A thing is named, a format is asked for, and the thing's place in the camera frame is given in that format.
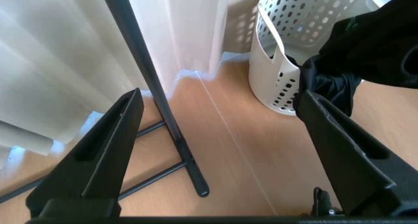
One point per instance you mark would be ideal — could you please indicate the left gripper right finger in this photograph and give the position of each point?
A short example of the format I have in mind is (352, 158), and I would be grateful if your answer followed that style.
(356, 178)

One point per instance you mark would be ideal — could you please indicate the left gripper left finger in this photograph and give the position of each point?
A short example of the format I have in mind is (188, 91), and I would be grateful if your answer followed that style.
(98, 171)

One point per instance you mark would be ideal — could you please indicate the black knit garment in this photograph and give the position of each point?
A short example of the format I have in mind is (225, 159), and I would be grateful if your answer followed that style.
(375, 51)

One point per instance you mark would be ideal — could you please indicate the black clothes rack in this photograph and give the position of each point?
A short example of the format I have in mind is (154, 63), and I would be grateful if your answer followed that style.
(143, 60)

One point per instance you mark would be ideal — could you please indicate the white laundry basket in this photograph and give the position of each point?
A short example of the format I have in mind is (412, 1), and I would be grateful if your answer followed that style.
(264, 73)

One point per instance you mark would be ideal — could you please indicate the beige curtain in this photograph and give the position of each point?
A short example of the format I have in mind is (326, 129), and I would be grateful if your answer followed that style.
(65, 54)

